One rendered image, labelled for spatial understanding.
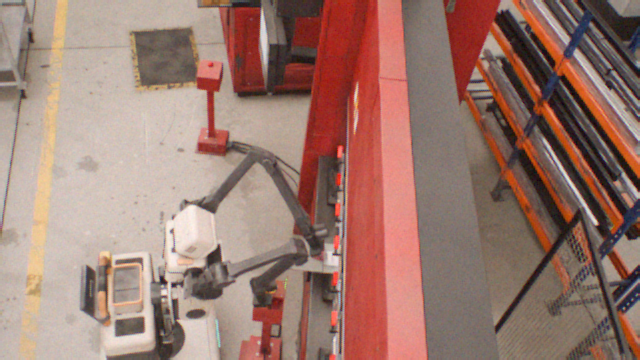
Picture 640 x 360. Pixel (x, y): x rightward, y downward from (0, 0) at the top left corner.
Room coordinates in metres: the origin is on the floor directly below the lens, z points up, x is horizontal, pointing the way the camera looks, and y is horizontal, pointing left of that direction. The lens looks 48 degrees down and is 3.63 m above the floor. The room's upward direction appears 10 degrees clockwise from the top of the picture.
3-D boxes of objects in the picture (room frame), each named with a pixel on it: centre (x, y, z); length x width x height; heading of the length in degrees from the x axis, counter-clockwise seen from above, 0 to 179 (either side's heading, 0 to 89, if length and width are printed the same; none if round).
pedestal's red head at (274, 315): (1.65, 0.15, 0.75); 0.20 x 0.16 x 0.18; 3
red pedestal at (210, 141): (3.37, 0.92, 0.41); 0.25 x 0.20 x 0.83; 95
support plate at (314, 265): (1.80, -0.05, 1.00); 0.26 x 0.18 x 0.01; 95
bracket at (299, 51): (3.08, 0.19, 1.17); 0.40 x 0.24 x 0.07; 5
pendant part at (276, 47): (2.95, 0.41, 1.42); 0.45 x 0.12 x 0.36; 17
